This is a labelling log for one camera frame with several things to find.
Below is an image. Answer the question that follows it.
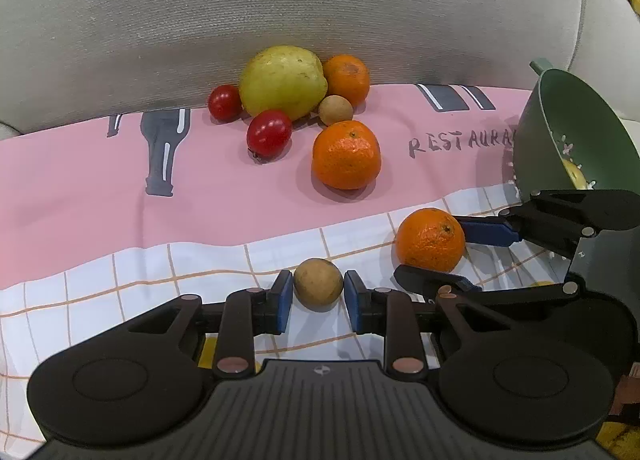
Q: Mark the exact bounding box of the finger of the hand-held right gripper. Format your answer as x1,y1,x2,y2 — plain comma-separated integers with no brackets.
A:
393,264,586,303
457,189,640,261

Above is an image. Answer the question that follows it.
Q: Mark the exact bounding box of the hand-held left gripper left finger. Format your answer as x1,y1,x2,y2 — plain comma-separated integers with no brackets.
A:
127,270,293,382

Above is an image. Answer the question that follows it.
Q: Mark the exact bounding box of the small yellow fruit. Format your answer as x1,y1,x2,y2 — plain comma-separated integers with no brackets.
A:
560,157,597,191

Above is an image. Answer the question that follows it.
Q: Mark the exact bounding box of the brown longan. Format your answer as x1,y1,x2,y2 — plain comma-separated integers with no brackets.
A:
318,95,354,127
293,258,345,311

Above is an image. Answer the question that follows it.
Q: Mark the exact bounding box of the large red tomato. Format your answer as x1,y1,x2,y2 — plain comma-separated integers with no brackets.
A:
246,109,293,163

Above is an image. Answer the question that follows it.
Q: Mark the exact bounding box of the orange mandarin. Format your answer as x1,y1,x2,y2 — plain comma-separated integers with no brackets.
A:
394,207,467,273
311,120,382,191
322,54,371,108

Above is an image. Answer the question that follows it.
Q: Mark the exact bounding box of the yellow-green guava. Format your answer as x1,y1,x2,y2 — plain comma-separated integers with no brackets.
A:
238,45,329,122

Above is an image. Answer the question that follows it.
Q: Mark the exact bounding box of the pink checked printed cloth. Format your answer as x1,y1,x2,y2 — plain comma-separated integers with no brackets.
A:
0,83,640,446

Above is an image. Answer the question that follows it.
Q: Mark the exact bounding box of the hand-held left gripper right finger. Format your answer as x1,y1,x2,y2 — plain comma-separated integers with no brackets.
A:
344,270,506,382

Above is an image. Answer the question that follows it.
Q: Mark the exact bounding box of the green colander bowl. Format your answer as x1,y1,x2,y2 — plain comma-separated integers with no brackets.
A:
507,57,640,261

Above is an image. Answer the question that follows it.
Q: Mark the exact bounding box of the small red tomato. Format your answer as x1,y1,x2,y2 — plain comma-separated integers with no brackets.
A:
207,84,243,122

